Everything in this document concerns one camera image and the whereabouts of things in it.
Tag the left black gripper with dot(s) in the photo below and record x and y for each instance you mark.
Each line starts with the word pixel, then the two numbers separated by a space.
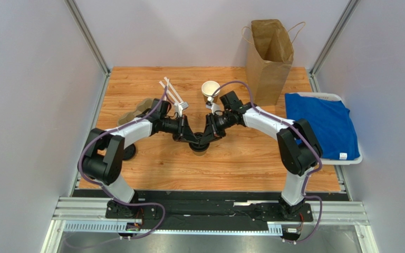
pixel 184 133

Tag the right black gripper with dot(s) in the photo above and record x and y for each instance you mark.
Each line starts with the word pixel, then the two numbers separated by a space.
pixel 211 129

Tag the black coffee cup lid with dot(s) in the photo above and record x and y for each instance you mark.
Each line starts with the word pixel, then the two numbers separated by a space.
pixel 197 147

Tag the cardboard cup carrier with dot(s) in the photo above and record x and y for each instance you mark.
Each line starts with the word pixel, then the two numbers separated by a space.
pixel 141 107

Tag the brown paper bag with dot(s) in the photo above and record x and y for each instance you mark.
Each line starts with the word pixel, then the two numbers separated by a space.
pixel 269 59

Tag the kraft paper cup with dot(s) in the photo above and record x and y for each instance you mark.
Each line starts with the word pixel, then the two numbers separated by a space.
pixel 210 88
pixel 199 153

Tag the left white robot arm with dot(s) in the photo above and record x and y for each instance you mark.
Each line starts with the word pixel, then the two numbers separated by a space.
pixel 101 160

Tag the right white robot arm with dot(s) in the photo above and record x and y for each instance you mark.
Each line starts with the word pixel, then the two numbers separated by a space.
pixel 299 148

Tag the blue cloth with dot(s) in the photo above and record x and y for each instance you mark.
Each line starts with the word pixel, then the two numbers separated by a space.
pixel 330 121

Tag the white plastic basket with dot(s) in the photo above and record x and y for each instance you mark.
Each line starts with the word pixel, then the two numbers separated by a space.
pixel 333 97

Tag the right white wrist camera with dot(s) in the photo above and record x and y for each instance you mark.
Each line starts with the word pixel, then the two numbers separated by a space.
pixel 211 104

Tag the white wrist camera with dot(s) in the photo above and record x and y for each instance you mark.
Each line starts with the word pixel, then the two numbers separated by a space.
pixel 211 104
pixel 180 107

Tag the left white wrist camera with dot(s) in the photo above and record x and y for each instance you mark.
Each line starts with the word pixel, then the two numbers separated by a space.
pixel 180 107

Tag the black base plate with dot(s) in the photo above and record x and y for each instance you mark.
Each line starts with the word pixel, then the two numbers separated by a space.
pixel 208 210

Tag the aluminium rail frame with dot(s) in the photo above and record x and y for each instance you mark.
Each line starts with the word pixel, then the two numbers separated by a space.
pixel 78 225

